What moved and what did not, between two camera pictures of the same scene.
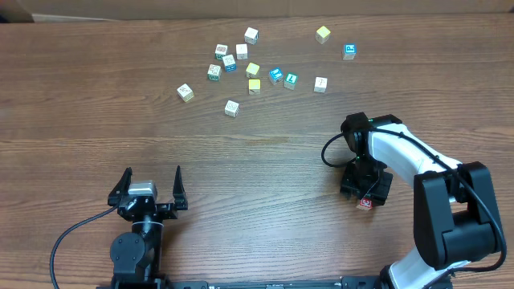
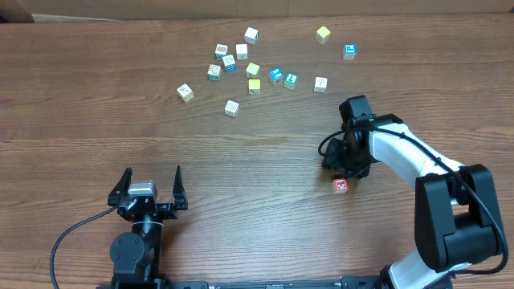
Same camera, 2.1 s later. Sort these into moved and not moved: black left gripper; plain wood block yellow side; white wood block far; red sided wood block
Moved: red sided wood block
Not moved: black left gripper; plain wood block yellow side; white wood block far
